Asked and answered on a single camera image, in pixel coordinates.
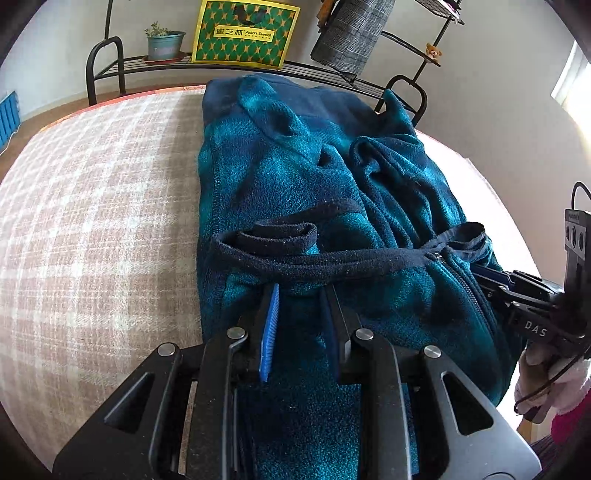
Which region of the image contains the grey plaid long coat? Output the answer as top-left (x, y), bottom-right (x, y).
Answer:
top-left (311, 0), bottom-right (394, 82)

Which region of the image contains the right hand in white glove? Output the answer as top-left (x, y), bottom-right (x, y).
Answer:
top-left (515, 343), bottom-right (590, 415)

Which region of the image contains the black metal clothes rack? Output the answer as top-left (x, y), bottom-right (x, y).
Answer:
top-left (85, 0), bottom-right (441, 124)

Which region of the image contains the pink checked bed cover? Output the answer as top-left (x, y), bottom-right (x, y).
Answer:
top-left (1, 91), bottom-right (530, 466)

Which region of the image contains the yellow green gift bag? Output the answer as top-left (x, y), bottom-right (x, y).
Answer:
top-left (191, 1), bottom-right (301, 70)

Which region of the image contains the blue slatted crate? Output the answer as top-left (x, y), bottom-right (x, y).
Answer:
top-left (0, 91), bottom-right (21, 148)

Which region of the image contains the small brown teddy bear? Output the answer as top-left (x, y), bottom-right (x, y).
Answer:
top-left (425, 43), bottom-right (443, 61)

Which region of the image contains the potted plant in teal pot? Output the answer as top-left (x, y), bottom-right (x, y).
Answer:
top-left (144, 22), bottom-right (185, 61)

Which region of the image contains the window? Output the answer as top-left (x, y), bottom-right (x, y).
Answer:
top-left (551, 40), bottom-right (591, 144)

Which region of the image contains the teal plaid fleece jacket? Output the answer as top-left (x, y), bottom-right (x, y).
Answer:
top-left (197, 75), bottom-right (524, 479)

